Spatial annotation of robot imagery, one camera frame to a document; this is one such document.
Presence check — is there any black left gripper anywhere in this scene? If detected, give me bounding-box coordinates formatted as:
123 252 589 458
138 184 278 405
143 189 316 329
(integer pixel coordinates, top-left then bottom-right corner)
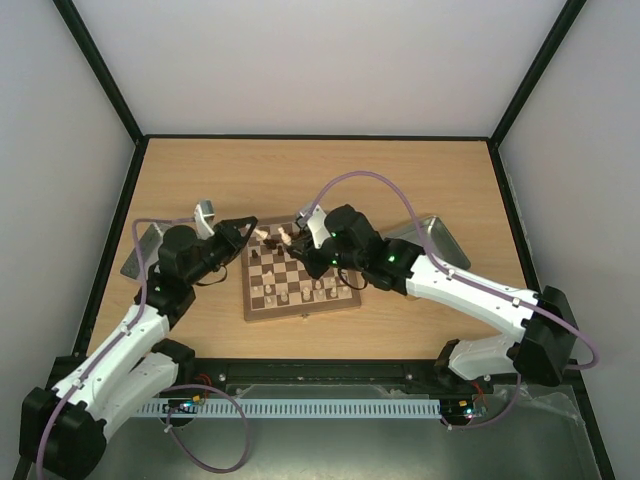
185 217 258 286

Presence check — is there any white chess piece handed over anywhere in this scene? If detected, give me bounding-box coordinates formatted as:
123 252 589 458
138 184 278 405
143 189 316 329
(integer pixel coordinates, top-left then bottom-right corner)
254 229 269 240

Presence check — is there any white chess piece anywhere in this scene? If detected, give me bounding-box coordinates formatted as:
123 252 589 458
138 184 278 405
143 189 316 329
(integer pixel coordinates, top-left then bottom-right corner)
278 226 293 246

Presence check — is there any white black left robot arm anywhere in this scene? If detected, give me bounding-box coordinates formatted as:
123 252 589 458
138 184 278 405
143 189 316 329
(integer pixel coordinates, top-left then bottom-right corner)
19 216 258 479

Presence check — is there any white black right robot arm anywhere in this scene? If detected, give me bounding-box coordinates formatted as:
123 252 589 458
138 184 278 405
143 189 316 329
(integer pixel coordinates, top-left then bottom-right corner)
288 205 577 392

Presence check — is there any pile of dark chess pieces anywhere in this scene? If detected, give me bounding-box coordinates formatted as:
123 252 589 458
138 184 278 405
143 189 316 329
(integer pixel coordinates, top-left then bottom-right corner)
262 236 298 250

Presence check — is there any wooden folding chess board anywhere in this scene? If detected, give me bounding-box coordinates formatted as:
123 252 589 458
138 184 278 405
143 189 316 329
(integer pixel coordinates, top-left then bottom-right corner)
240 216 362 322

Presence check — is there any right metal tray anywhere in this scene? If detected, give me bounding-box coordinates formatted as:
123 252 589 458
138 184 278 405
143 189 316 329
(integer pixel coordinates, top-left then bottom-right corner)
381 215 471 270

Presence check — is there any metal tray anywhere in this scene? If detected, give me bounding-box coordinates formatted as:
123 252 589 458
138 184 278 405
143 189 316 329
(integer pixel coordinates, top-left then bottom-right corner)
381 215 471 270
120 222 168 280

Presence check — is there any left metal tray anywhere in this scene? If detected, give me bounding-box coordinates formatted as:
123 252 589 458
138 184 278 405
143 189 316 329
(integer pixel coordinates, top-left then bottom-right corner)
120 222 168 280

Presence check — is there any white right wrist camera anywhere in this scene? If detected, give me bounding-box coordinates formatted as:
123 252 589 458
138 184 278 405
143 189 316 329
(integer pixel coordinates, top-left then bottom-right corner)
296 203 331 249

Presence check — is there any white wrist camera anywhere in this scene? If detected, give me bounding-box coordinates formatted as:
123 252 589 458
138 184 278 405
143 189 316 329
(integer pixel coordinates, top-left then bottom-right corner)
194 199 215 240
296 203 331 249

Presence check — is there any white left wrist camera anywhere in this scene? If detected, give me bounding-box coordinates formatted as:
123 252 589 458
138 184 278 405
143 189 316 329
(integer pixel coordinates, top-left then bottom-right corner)
194 199 215 240

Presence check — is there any black cage frame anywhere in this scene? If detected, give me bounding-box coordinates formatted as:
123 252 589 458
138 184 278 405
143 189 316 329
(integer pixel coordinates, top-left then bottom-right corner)
12 0 617 480

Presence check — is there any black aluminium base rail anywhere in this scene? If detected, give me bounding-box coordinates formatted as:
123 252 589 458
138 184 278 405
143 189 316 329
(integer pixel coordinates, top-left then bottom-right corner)
52 355 581 396

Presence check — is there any light blue slotted cable duct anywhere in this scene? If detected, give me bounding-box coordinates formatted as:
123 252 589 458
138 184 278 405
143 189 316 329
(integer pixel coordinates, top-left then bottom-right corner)
133 398 441 419

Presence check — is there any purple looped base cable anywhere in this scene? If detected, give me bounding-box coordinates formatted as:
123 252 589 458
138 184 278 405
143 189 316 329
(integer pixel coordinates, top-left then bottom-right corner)
162 385 250 474

